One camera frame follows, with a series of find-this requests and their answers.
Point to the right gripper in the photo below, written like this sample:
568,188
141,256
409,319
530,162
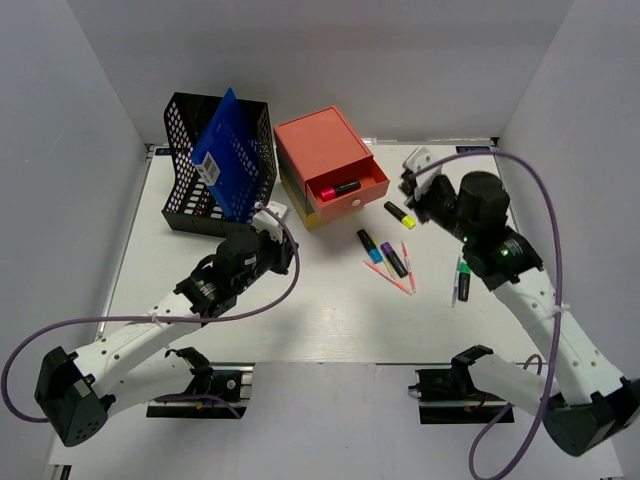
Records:
437,184

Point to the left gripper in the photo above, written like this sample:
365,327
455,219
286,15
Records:
285,252

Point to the purple highlighter marker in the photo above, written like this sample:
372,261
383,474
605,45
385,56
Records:
394,260

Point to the pink highlighter marker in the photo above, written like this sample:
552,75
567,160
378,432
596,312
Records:
338,190

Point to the blue plastic folder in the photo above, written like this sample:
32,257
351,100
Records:
227,162

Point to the salmon top drawer box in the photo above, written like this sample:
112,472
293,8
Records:
323,149

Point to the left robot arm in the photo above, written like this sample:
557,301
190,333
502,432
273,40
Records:
79,391

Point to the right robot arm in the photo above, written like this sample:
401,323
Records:
591,399

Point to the yellow highlighter marker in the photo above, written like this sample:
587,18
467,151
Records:
400,215

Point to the yellow bottom drawer box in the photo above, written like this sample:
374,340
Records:
310,219

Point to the pink thin pen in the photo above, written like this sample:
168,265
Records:
408,266

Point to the green middle drawer box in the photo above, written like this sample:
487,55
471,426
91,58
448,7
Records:
285,171

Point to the yellow thin pen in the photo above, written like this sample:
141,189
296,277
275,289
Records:
384,265

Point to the blue highlighter marker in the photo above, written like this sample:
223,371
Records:
370,246

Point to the green highlighter marker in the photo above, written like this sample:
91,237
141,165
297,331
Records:
464,279

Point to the orange thin pen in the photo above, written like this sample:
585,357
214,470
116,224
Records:
387,277

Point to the blue thin pen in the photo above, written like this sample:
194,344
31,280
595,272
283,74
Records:
455,287

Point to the black mesh file holder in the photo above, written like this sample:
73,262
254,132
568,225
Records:
190,206

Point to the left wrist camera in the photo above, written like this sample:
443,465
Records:
270,217

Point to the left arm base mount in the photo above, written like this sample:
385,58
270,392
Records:
221,394

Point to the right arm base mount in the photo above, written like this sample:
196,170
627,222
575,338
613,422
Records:
441,401

